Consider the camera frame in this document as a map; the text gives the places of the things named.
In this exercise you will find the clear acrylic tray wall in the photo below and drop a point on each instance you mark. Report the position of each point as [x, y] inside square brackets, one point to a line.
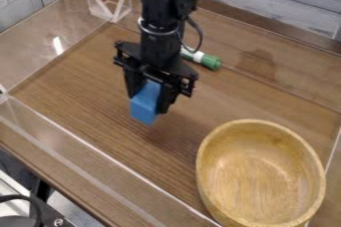
[127, 171]

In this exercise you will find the black metal table leg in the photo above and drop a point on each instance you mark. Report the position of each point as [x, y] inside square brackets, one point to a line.
[42, 190]

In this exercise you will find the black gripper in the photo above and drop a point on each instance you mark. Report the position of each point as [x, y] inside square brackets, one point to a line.
[152, 59]

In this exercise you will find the green and white marker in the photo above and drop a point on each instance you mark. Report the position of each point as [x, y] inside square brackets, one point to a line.
[199, 57]

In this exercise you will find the brown wooden bowl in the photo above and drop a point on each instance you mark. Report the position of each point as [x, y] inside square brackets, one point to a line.
[259, 175]

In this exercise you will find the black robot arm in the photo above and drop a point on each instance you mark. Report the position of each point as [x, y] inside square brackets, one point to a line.
[163, 12]

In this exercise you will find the blue rectangular block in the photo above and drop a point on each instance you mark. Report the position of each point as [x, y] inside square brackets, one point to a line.
[144, 103]

